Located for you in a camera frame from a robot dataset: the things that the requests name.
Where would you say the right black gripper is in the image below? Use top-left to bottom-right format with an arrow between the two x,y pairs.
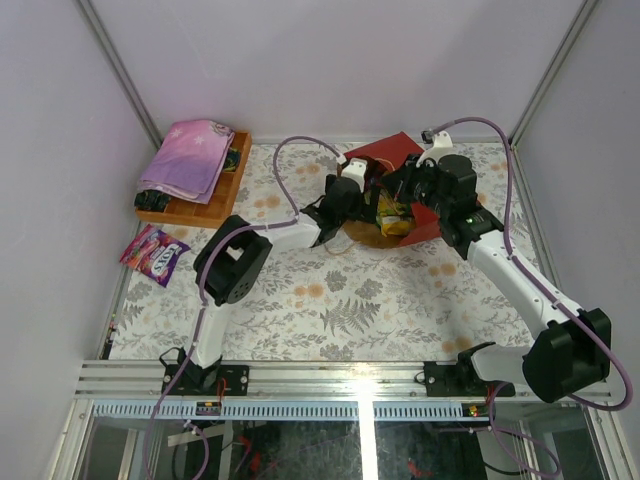
379,155 -> 450,219

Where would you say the green Fox's candy bag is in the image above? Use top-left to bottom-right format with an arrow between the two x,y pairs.
375,190 -> 416,237

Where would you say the red paper bag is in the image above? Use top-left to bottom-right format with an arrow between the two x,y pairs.
343,132 -> 440,249

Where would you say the wooden organizer tray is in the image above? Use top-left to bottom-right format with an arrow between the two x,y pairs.
135,131 -> 252,229

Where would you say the purple Fox's candy bag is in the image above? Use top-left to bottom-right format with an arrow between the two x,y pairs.
119,225 -> 191,287

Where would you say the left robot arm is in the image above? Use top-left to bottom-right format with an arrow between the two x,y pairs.
184,174 -> 365,395

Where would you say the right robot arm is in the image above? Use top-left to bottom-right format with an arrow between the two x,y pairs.
381,154 -> 611,403

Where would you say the folded purple cloth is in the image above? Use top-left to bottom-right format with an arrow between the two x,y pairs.
137,119 -> 236,204

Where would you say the dark patterned cloth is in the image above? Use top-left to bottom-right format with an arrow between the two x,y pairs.
134,190 -> 172,212

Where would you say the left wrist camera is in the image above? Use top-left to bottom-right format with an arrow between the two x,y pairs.
337,155 -> 368,191

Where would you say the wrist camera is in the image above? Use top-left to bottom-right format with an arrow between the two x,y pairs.
337,155 -> 368,191
417,130 -> 453,167

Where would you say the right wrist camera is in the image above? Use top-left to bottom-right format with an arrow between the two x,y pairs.
417,130 -> 453,167

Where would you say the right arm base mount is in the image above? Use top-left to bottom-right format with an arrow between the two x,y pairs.
423,361 -> 486,397

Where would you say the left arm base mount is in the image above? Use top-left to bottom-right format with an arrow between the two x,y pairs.
162,361 -> 250,397

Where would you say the aluminium frame rail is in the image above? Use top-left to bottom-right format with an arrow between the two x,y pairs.
74,360 -> 614,421

